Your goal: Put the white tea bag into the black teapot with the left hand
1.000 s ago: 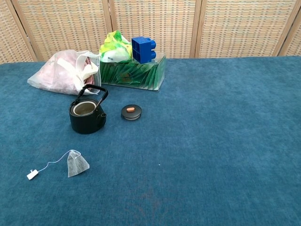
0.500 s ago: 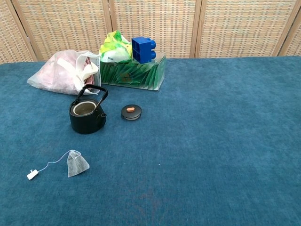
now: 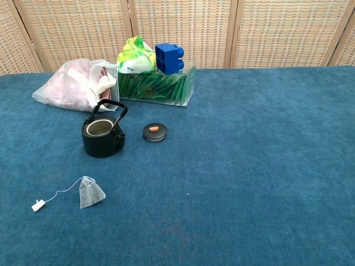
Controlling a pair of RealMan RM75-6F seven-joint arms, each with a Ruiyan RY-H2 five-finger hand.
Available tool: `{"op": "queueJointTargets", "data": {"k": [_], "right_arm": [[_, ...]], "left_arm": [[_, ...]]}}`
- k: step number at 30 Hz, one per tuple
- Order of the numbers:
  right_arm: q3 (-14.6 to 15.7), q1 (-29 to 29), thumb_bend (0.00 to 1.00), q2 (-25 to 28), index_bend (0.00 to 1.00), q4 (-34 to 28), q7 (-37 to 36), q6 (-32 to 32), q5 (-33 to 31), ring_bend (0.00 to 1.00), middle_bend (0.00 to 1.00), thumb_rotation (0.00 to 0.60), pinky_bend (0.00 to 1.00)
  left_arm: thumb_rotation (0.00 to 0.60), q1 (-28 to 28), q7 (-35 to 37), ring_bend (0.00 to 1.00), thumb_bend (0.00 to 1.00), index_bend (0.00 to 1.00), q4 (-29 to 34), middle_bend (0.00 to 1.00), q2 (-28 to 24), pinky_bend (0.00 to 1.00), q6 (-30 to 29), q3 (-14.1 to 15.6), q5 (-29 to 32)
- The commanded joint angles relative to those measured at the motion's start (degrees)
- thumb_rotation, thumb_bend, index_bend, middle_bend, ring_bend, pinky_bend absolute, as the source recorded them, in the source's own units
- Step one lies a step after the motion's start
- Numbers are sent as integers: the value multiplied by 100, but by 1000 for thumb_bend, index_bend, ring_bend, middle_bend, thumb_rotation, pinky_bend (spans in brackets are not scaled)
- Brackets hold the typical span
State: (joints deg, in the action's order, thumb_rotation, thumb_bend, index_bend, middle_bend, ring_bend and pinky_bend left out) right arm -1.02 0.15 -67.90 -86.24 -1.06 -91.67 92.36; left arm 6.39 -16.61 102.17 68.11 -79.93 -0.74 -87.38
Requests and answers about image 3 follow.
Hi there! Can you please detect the black teapot lid orange knob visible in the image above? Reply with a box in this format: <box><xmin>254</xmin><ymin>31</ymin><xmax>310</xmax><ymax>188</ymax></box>
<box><xmin>142</xmin><ymin>122</ymin><xmax>169</xmax><ymax>143</ymax></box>

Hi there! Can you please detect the blue felt tablecloth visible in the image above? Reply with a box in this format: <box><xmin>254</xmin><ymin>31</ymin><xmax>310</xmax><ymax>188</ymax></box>
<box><xmin>0</xmin><ymin>65</ymin><xmax>355</xmax><ymax>266</ymax></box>

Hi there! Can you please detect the woven wooden folding screen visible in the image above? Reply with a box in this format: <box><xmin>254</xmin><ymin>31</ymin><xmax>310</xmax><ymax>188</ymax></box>
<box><xmin>0</xmin><ymin>0</ymin><xmax>355</xmax><ymax>76</ymax></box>

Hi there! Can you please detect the black cast iron teapot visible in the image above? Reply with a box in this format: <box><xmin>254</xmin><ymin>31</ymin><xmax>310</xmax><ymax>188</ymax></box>
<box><xmin>80</xmin><ymin>99</ymin><xmax>129</xmax><ymax>158</ymax></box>

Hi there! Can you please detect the blue plastic building block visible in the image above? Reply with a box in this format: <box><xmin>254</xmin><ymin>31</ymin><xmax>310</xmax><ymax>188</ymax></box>
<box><xmin>154</xmin><ymin>43</ymin><xmax>185</xmax><ymax>76</ymax></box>

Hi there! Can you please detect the clear box of green sachets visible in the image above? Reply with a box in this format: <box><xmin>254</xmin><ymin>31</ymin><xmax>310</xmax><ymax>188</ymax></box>
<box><xmin>117</xmin><ymin>62</ymin><xmax>197</xmax><ymax>109</ymax></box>

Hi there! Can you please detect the clear bag of pink items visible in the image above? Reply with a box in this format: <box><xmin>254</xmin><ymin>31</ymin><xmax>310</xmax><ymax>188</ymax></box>
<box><xmin>32</xmin><ymin>58</ymin><xmax>119</xmax><ymax>113</ymax></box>

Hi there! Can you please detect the white tea bag with string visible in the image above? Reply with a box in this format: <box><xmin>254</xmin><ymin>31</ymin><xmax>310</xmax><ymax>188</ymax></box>
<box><xmin>31</xmin><ymin>175</ymin><xmax>107</xmax><ymax>213</ymax></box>

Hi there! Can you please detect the green yellow tissue pack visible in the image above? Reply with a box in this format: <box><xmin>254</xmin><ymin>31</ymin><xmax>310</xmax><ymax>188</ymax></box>
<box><xmin>116</xmin><ymin>35</ymin><xmax>158</xmax><ymax>75</ymax></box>

